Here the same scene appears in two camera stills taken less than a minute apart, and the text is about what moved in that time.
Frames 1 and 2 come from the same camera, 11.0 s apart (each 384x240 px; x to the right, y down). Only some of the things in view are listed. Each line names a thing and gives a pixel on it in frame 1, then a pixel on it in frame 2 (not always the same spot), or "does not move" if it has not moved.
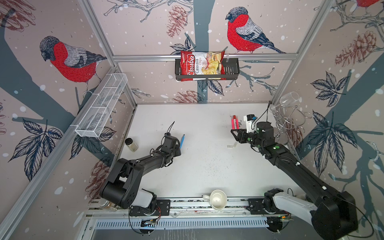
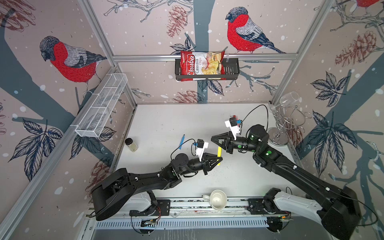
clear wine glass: (288, 99) does not move
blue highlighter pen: (182, 141) does not move
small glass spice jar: (131, 144) does not move
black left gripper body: (176, 152) -> (204, 167)
